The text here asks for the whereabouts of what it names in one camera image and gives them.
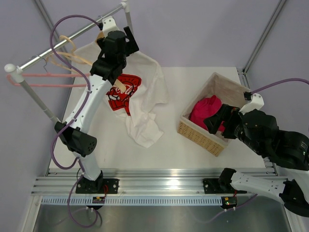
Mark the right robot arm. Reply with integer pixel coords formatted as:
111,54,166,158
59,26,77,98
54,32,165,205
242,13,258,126
203,104,309,217

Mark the light wooden hanger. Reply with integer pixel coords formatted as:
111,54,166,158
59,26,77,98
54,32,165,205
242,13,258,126
46,35,93,73

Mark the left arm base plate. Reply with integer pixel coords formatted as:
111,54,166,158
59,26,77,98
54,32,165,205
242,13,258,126
75,177,120,194

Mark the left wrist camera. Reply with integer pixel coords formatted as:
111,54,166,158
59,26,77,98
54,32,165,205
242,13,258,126
102,16,119,35

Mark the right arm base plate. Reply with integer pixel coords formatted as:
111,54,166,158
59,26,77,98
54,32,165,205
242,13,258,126
202,178,247,194

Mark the pink cloth in basket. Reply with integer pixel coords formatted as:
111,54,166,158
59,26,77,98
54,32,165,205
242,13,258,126
189,95,222,131

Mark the white cable duct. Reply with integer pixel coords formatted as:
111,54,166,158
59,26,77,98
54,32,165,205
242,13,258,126
41,196,224,206

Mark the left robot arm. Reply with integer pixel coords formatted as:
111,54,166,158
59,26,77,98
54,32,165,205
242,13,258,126
55,27,139,193

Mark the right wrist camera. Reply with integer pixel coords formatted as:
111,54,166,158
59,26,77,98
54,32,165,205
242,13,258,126
239,92,264,115

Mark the pink hanger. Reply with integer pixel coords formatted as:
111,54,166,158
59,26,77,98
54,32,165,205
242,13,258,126
21,73,86,88

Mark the clothes rack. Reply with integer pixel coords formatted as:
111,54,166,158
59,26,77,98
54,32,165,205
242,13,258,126
4,0,132,123

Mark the aluminium rail frame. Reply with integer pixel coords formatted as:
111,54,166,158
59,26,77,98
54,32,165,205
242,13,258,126
30,67,290,196

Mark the wicker basket with liner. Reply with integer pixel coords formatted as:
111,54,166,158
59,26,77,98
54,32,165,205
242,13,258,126
177,72,250,157

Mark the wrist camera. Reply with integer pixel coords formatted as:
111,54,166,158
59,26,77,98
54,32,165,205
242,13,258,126
239,92,264,115
102,16,119,35

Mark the wooden hanger with metal hook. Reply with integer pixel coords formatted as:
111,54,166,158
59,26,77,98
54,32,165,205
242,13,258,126
90,37,126,92

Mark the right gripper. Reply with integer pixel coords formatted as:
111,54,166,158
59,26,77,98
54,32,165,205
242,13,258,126
202,103,264,155

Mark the white printed t shirt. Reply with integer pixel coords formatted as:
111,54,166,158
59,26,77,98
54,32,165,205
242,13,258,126
73,41,171,149

